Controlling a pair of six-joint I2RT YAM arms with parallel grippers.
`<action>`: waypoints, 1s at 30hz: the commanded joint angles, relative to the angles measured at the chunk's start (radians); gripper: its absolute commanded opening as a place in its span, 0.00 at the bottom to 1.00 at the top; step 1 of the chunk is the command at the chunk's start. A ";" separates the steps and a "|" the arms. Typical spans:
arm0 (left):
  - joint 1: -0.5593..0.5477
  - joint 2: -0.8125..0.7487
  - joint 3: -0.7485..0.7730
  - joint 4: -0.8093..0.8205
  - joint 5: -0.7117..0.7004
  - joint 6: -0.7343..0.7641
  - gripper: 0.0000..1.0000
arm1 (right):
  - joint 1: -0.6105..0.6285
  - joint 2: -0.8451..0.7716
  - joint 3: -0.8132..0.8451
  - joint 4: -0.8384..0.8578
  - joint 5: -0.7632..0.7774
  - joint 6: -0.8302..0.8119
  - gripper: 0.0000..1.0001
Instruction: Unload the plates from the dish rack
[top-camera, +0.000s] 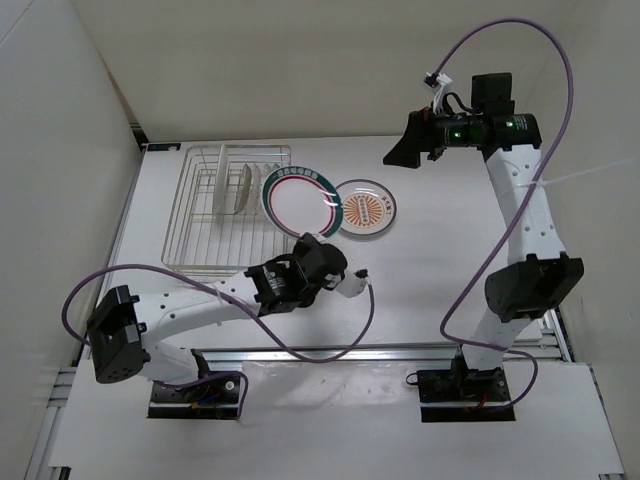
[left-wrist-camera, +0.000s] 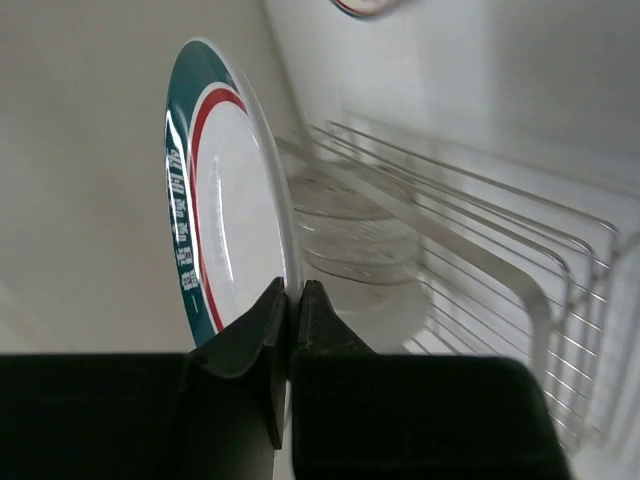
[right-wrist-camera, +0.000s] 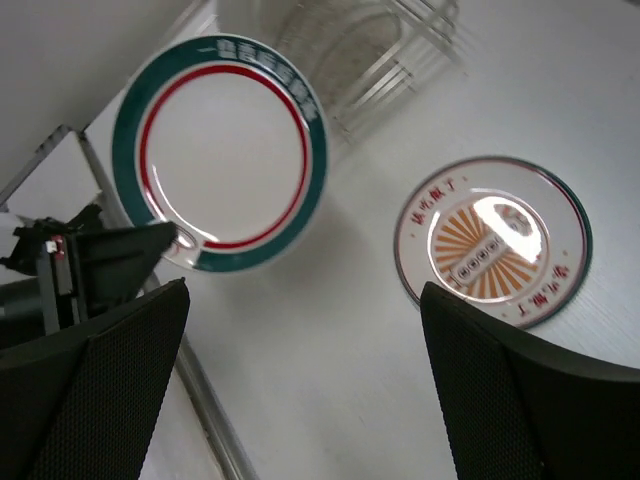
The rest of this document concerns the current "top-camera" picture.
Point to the silver wire dish rack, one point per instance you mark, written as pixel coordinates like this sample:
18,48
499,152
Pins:
199,244

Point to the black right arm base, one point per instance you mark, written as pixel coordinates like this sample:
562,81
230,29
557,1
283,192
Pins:
458,394

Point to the green rim dotted plate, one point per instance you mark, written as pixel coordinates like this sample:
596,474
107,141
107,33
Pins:
220,186

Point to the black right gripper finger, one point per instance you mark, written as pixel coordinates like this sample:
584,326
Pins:
416,122
406,153

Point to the clear glass plate middle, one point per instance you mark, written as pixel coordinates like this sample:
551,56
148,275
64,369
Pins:
254,195

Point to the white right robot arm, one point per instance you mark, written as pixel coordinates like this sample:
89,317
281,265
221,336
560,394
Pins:
539,272

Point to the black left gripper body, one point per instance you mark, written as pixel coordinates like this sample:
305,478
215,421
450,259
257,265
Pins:
300,246

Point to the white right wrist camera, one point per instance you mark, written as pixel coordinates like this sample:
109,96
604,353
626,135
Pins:
440,84

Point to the white cable tie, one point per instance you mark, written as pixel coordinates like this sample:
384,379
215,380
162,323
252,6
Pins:
541,183

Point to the green band ceramic plate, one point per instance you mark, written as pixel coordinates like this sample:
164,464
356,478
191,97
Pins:
299,200

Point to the clear glass plate front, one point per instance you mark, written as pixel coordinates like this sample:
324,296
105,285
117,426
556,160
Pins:
243,188

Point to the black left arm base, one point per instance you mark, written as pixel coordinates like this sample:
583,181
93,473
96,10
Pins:
220,396

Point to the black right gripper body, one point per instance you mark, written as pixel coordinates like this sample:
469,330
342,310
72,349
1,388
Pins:
436,134

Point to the dark blue label sticker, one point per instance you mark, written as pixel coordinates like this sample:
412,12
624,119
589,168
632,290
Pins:
163,147

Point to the orange sunburst ceramic plate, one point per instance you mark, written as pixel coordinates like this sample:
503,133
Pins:
369,208

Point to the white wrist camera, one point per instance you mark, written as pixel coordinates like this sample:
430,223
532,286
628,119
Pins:
349,283
440,84

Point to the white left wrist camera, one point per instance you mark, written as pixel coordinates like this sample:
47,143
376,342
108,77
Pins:
349,283

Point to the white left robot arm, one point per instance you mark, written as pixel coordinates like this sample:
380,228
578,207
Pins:
128,333

